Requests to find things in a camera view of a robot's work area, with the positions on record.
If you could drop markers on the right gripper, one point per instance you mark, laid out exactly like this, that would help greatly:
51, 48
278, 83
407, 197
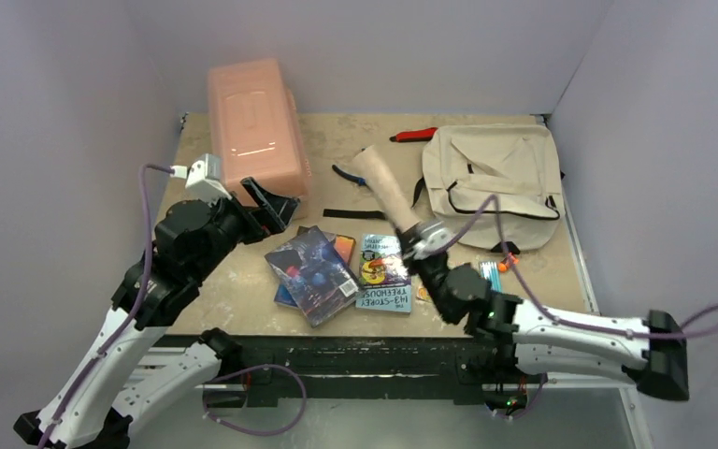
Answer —
409, 241

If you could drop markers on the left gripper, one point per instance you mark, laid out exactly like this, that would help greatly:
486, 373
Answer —
278, 210

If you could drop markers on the cream canvas backpack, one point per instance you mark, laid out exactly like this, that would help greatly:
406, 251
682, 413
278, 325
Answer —
496, 186

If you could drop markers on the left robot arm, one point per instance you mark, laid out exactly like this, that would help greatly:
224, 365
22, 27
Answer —
97, 408

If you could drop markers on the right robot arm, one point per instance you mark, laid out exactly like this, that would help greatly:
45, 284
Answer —
649, 352

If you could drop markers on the banana eraser blister pack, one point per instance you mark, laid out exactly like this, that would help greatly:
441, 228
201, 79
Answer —
421, 294

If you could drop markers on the blue pencil pack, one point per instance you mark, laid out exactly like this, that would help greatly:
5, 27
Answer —
489, 271

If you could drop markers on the treehouse storey paperback book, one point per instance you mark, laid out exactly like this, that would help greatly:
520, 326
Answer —
383, 276

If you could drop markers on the orange pencil sharpener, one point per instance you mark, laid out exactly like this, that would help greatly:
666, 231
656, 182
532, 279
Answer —
507, 263

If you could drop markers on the book with orange cover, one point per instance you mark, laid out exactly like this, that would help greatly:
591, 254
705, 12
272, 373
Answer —
344, 245

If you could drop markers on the dark blue space book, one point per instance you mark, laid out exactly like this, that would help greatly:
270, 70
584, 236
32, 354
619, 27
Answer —
314, 275

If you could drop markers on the pink plastic storage box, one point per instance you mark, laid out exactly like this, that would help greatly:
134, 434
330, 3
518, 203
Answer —
255, 130

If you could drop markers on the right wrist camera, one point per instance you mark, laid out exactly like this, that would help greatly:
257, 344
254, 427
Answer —
430, 238

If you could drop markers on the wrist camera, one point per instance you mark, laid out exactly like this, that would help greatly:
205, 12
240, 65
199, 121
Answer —
203, 178
430, 238

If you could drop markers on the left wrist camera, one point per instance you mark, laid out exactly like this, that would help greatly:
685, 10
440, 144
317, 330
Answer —
203, 178

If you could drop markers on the blue handled pliers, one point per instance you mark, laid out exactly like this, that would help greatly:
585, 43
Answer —
357, 180

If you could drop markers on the red handled utility knife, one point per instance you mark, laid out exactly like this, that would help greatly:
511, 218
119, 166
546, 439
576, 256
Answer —
411, 136

